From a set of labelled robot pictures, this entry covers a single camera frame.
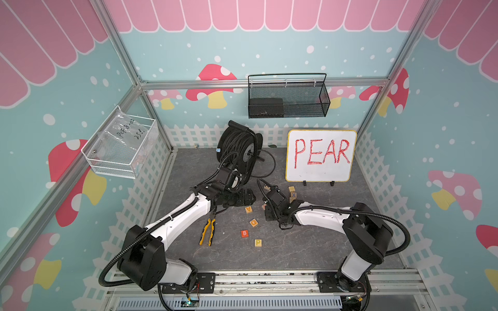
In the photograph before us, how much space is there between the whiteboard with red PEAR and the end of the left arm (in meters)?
0.33

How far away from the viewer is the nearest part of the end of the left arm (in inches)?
23.7

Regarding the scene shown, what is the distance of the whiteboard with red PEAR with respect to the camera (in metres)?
0.97
